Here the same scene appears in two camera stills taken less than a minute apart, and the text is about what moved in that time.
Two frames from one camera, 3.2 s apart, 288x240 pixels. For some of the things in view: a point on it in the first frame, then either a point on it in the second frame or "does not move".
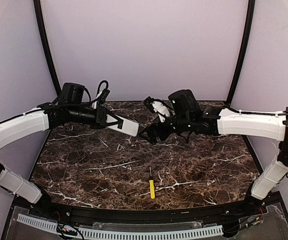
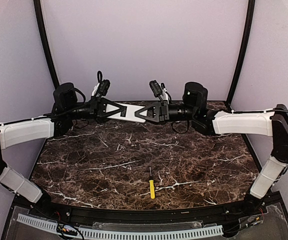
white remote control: [129, 127] → [130, 112]
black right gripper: [160, 128] → [163, 112]
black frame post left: [38, 12] does not move
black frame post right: [247, 37] does not move
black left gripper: [100, 116] → [95, 108]
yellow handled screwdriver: [152, 186] does not move
